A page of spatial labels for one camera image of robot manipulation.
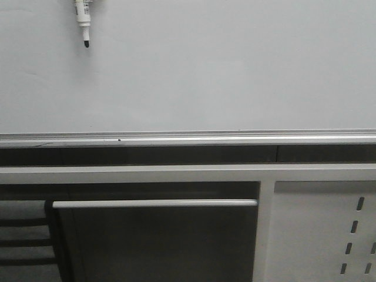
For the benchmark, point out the large white whiteboard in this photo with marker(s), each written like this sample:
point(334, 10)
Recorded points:
point(188, 66)

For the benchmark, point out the white perforated side panel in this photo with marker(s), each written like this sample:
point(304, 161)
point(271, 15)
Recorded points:
point(322, 231)

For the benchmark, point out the aluminium whiteboard marker tray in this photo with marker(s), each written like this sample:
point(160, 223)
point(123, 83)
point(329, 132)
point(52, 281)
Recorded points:
point(191, 138)

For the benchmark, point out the white whiteboard marker black tip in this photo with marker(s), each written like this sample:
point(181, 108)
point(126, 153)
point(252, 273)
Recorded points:
point(82, 9)

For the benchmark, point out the white metal stand frame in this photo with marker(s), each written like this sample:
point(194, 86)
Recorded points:
point(267, 175)

